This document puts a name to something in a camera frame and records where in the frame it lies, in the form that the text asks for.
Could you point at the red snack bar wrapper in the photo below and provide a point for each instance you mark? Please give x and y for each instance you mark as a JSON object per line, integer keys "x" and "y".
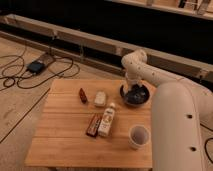
{"x": 92, "y": 129}

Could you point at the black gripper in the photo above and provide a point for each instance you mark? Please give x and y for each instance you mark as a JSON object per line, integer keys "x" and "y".
{"x": 136, "y": 92}

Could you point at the white paper cup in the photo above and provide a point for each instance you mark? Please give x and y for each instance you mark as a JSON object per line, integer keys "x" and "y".
{"x": 138, "y": 136}

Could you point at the white plastic bottle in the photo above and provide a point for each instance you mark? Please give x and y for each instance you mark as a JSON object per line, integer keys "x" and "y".
{"x": 106, "y": 122}

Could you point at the wooden table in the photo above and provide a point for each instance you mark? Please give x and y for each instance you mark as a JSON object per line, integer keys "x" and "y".
{"x": 66, "y": 132}

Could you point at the dark ceramic bowl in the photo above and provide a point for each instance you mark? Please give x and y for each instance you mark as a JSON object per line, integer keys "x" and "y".
{"x": 135, "y": 102}

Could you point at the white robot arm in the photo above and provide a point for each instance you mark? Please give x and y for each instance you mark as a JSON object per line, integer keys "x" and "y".
{"x": 177, "y": 105}

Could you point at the white rounded soap box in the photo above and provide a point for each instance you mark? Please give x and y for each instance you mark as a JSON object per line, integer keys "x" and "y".
{"x": 100, "y": 99}

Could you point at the blue power adapter box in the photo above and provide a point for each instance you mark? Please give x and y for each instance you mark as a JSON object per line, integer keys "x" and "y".
{"x": 35, "y": 67}

